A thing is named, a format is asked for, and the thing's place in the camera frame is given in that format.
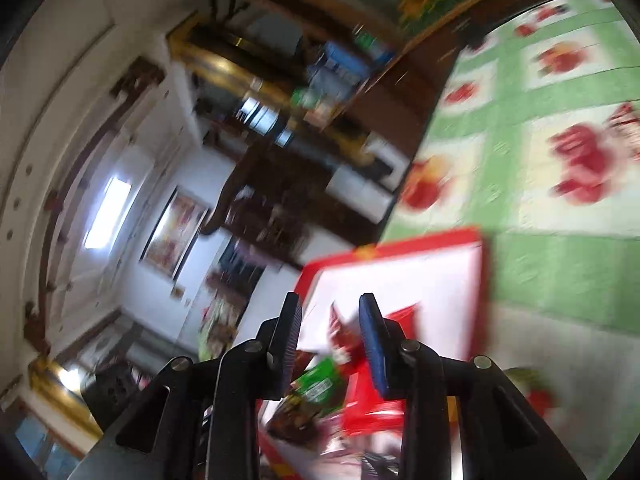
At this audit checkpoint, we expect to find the red gift box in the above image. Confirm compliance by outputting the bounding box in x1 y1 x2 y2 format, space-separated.
255 227 496 480

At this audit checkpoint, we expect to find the green snack packet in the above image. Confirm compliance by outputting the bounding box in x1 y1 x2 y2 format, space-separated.
290 357 346 403

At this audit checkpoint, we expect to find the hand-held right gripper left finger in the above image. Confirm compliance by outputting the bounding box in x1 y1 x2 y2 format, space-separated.
67 291 304 480

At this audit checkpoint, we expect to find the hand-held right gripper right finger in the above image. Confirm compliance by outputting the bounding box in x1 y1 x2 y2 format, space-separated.
357 292 588 480

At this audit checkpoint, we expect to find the dark wooden cabinet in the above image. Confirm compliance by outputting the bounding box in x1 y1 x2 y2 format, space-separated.
320 0 601 161

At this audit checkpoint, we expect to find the framed wall picture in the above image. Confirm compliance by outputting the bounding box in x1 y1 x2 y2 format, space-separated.
139 187 211 281

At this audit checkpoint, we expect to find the carved wooden chair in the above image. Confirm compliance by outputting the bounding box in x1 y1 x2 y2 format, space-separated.
200 140 336 266

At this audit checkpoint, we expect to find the ceiling light panel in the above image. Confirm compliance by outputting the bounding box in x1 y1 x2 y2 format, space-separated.
82 176 133 251

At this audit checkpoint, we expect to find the green plastic bottle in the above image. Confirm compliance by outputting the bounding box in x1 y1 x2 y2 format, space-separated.
352 30 396 61

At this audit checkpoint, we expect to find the grey-blue thermos jug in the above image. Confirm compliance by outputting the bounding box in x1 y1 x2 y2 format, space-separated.
305 67 351 101

